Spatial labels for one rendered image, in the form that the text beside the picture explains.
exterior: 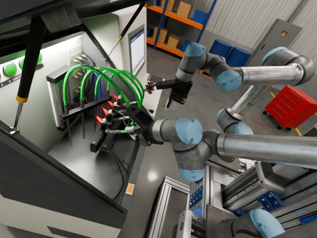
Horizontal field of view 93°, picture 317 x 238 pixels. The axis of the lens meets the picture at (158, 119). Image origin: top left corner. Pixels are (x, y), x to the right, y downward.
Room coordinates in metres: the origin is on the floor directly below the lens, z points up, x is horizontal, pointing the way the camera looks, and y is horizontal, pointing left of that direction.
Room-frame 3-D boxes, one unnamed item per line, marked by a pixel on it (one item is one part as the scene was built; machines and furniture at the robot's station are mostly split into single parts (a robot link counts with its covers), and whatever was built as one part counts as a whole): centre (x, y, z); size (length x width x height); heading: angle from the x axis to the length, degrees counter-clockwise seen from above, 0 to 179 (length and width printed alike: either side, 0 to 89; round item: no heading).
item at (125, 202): (0.56, 0.02, 0.87); 0.62 x 0.04 x 0.16; 5
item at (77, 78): (0.75, 0.55, 1.20); 0.13 x 0.03 x 0.31; 5
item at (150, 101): (1.25, 0.18, 0.96); 0.70 x 0.22 x 0.03; 5
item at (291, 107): (3.77, -2.89, 0.43); 0.70 x 0.46 x 0.86; 23
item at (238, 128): (0.76, -0.49, 1.20); 0.13 x 0.12 x 0.14; 25
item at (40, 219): (0.53, 0.29, 0.39); 0.70 x 0.58 x 0.79; 5
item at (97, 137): (0.66, 0.27, 0.91); 0.34 x 0.10 x 0.15; 5
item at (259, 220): (0.25, -0.47, 1.20); 0.13 x 0.12 x 0.14; 149
